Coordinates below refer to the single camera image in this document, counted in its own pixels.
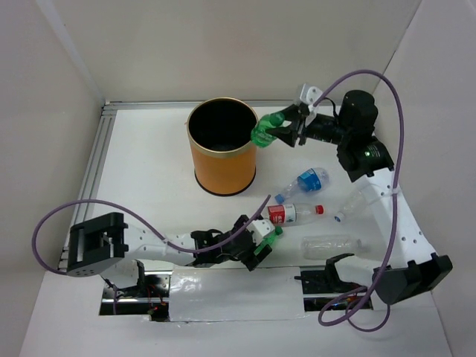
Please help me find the aluminium frame rail left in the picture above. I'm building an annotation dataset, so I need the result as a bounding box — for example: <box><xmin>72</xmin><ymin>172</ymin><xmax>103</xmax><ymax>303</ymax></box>
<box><xmin>58</xmin><ymin>104</ymin><xmax>117</xmax><ymax>272</ymax></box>

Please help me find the aluminium frame rail back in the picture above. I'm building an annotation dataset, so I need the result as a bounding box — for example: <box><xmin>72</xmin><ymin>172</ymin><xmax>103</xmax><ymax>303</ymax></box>
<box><xmin>102</xmin><ymin>98</ymin><xmax>367</xmax><ymax>111</ymax></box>

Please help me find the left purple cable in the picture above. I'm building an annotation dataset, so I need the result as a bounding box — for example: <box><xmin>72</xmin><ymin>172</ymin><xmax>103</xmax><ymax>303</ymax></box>
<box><xmin>31</xmin><ymin>193</ymin><xmax>271</xmax><ymax>317</ymax></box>

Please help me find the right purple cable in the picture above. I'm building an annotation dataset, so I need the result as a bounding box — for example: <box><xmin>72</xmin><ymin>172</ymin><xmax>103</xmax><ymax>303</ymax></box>
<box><xmin>311</xmin><ymin>69</ymin><xmax>405</xmax><ymax>332</ymax></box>

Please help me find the green soda bottle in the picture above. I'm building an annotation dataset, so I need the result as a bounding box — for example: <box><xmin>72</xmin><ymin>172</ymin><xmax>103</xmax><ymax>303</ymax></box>
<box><xmin>254</xmin><ymin>226</ymin><xmax>283</xmax><ymax>256</ymax></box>

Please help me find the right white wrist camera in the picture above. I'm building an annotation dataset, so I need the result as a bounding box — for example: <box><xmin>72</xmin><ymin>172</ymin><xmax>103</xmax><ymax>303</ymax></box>
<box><xmin>295</xmin><ymin>83</ymin><xmax>323</xmax><ymax>107</ymax></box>

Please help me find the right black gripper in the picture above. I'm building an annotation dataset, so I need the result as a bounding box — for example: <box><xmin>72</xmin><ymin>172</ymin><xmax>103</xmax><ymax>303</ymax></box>
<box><xmin>264</xmin><ymin>103</ymin><xmax>350</xmax><ymax>147</ymax></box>

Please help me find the red label clear bottle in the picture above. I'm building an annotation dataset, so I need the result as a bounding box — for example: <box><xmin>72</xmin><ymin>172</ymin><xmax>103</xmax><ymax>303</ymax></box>
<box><xmin>261</xmin><ymin>204</ymin><xmax>325</xmax><ymax>226</ymax></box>

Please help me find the clear bottle white-blue cap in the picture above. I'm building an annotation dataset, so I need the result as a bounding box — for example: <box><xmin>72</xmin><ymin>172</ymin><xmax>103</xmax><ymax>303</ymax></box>
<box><xmin>334</xmin><ymin>189</ymin><xmax>369</xmax><ymax>223</ymax></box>

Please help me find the clear crushed label-less bottle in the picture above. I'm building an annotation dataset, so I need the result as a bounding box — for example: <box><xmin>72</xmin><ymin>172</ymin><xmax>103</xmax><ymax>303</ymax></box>
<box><xmin>300</xmin><ymin>234</ymin><xmax>369</xmax><ymax>260</ymax></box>

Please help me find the small green bottle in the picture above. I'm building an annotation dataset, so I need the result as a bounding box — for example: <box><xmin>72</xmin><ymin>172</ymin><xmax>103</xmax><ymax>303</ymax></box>
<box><xmin>251</xmin><ymin>112</ymin><xmax>285</xmax><ymax>148</ymax></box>

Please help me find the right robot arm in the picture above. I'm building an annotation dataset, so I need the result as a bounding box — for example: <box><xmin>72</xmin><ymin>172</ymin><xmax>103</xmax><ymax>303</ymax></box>
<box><xmin>267</xmin><ymin>84</ymin><xmax>453</xmax><ymax>305</ymax></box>

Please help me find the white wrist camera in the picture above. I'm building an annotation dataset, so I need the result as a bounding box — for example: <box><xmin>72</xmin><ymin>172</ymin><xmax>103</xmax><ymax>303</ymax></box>
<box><xmin>295</xmin><ymin>83</ymin><xmax>323</xmax><ymax>107</ymax></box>
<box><xmin>248</xmin><ymin>219</ymin><xmax>275</xmax><ymax>241</ymax></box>

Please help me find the aluminium frame rail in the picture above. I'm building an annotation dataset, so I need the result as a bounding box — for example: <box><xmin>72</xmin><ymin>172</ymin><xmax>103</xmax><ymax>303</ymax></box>
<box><xmin>102</xmin><ymin>98</ymin><xmax>367</xmax><ymax>111</ymax></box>
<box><xmin>58</xmin><ymin>104</ymin><xmax>117</xmax><ymax>272</ymax></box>

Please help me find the blue label clear bottle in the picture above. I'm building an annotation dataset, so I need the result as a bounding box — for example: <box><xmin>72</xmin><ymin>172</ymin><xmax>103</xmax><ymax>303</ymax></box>
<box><xmin>274</xmin><ymin>167</ymin><xmax>330</xmax><ymax>205</ymax></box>

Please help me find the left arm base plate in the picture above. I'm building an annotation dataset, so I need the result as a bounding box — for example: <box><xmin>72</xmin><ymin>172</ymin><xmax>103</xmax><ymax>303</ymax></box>
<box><xmin>99</xmin><ymin>271</ymin><xmax>172</xmax><ymax>322</ymax></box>

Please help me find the purple cable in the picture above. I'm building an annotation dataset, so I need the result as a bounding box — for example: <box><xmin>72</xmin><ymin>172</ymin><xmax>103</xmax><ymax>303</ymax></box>
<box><xmin>311</xmin><ymin>69</ymin><xmax>405</xmax><ymax>332</ymax></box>
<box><xmin>31</xmin><ymin>193</ymin><xmax>271</xmax><ymax>317</ymax></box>

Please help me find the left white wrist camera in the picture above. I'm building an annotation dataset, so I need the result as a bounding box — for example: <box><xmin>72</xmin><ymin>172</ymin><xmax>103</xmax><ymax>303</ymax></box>
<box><xmin>248</xmin><ymin>219</ymin><xmax>275</xmax><ymax>241</ymax></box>

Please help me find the orange cylindrical bin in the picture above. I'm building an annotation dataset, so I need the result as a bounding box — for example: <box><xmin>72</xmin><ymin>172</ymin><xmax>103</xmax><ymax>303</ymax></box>
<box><xmin>187</xmin><ymin>97</ymin><xmax>258</xmax><ymax>196</ymax></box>

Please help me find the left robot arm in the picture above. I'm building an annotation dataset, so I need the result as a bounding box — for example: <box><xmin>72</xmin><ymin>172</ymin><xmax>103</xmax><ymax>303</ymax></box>
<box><xmin>66</xmin><ymin>213</ymin><xmax>281</xmax><ymax>297</ymax></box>

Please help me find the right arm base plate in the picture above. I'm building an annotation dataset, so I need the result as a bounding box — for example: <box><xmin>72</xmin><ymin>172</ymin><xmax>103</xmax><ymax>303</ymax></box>
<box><xmin>294</xmin><ymin>270</ymin><xmax>359</xmax><ymax>312</ymax></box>

